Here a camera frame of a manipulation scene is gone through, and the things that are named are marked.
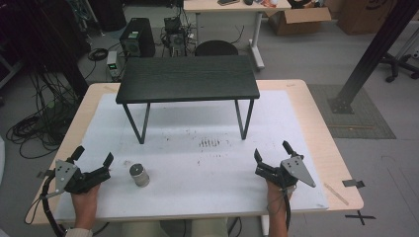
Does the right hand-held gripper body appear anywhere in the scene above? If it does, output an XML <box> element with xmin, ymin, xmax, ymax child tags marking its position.
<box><xmin>255</xmin><ymin>155</ymin><xmax>317</xmax><ymax>190</ymax></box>

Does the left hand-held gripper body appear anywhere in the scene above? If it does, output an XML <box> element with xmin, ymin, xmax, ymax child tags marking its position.
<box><xmin>45</xmin><ymin>159</ymin><xmax>112</xmax><ymax>196</ymax></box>

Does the silver metal cylinder weight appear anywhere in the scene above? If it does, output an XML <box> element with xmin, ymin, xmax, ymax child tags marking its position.
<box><xmin>128</xmin><ymin>162</ymin><xmax>151</xmax><ymax>189</ymax></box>

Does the person's right hand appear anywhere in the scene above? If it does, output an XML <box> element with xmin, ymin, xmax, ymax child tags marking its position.
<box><xmin>265</xmin><ymin>180</ymin><xmax>293</xmax><ymax>209</ymax></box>

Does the person's left hand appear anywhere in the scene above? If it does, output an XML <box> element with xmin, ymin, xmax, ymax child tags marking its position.
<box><xmin>70</xmin><ymin>184</ymin><xmax>102</xmax><ymax>215</ymax></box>

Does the light wooden table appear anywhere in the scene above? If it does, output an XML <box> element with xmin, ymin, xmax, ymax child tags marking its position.
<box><xmin>31</xmin><ymin>79</ymin><xmax>365</xmax><ymax>227</ymax></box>

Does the thin wooden stick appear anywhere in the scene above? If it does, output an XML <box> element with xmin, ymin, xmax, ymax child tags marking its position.
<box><xmin>323</xmin><ymin>182</ymin><xmax>350</xmax><ymax>206</ymax></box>

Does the white table mat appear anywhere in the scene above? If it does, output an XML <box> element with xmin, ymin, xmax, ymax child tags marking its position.
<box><xmin>53</xmin><ymin>90</ymin><xmax>330</xmax><ymax>222</ymax></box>

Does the black tape strip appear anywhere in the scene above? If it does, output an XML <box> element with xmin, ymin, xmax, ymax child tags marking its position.
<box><xmin>341</xmin><ymin>179</ymin><xmax>367</xmax><ymax>190</ymax></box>

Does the grey floor mat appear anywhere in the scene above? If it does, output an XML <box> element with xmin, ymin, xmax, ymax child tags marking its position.
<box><xmin>307</xmin><ymin>83</ymin><xmax>397</xmax><ymax>140</ymax></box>

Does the black tape cross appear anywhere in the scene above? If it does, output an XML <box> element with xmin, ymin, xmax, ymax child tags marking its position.
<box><xmin>344</xmin><ymin>209</ymin><xmax>377</xmax><ymax>227</ymax></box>

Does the white power supply unit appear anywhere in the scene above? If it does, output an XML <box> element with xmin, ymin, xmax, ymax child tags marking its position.
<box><xmin>106</xmin><ymin>50</ymin><xmax>124</xmax><ymax>79</ymax></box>

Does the small black table shelf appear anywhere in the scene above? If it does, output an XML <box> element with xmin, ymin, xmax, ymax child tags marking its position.
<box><xmin>115</xmin><ymin>54</ymin><xmax>261</xmax><ymax>145</ymax></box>

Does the black round stool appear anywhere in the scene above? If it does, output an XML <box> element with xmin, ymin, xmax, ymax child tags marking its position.
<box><xmin>194</xmin><ymin>39</ymin><xmax>239</xmax><ymax>57</ymax></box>

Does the black computer tower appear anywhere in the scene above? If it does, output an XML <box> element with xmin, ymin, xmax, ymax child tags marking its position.
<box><xmin>119</xmin><ymin>17</ymin><xmax>156</xmax><ymax>59</ymax></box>

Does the open cardboard box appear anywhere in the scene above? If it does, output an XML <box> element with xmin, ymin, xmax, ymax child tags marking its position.
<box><xmin>265</xmin><ymin>6</ymin><xmax>332</xmax><ymax>37</ymax></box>

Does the black office chair base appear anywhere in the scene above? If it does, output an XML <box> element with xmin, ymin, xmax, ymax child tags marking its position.
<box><xmin>379</xmin><ymin>48</ymin><xmax>419</xmax><ymax>84</ymax></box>

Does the light wooden desk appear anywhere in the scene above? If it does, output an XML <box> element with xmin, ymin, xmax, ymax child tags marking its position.
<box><xmin>183</xmin><ymin>0</ymin><xmax>293</xmax><ymax>71</ymax></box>

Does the large closed cardboard box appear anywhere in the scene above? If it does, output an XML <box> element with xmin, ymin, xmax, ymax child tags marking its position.
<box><xmin>335</xmin><ymin>0</ymin><xmax>400</xmax><ymax>37</ymax></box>

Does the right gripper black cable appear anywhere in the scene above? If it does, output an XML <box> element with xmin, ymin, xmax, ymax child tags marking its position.
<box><xmin>266</xmin><ymin>187</ymin><xmax>293</xmax><ymax>232</ymax></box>

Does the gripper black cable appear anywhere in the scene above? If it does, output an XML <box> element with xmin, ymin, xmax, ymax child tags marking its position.
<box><xmin>24</xmin><ymin>173</ymin><xmax>68</xmax><ymax>237</ymax></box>
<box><xmin>266</xmin><ymin>187</ymin><xmax>293</xmax><ymax>232</ymax></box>

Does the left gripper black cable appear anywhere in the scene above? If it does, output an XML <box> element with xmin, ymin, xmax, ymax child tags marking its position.
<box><xmin>24</xmin><ymin>173</ymin><xmax>68</xmax><ymax>237</ymax></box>

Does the tangle of black cables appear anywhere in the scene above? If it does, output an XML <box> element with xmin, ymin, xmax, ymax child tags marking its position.
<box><xmin>5</xmin><ymin>70</ymin><xmax>82</xmax><ymax>160</ymax></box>

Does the coiled black cable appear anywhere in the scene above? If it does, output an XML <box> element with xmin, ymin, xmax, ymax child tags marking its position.
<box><xmin>87</xmin><ymin>47</ymin><xmax>110</xmax><ymax>62</ymax></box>

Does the black metal post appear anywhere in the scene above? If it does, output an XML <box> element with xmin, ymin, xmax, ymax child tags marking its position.
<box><xmin>327</xmin><ymin>0</ymin><xmax>419</xmax><ymax>116</ymax></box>

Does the open frame computer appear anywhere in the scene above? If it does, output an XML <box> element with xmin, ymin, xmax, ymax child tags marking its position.
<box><xmin>160</xmin><ymin>16</ymin><xmax>190</xmax><ymax>57</ymax></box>

